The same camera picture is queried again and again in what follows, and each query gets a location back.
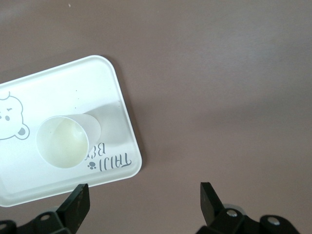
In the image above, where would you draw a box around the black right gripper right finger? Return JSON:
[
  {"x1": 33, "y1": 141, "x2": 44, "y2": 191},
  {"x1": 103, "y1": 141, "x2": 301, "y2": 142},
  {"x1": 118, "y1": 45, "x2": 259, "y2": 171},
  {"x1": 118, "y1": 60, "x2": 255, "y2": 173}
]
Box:
[{"x1": 196, "y1": 181, "x2": 300, "y2": 234}]

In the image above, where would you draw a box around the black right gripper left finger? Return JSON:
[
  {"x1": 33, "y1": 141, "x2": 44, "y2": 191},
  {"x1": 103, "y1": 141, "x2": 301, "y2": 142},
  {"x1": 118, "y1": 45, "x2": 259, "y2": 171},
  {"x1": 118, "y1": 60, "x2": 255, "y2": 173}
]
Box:
[{"x1": 0, "y1": 183, "x2": 91, "y2": 234}]

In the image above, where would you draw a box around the white plastic cup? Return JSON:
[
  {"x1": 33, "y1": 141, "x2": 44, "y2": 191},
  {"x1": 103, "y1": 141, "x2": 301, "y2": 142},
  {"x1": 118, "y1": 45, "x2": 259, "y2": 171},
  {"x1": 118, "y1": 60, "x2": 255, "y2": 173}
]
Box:
[{"x1": 36, "y1": 114, "x2": 102, "y2": 170}]

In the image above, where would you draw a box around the white bear print tray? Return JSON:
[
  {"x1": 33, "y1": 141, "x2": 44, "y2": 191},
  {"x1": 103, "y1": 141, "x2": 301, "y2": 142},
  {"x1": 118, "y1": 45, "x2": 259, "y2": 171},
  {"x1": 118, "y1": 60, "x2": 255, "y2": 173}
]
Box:
[{"x1": 0, "y1": 55, "x2": 143, "y2": 208}]

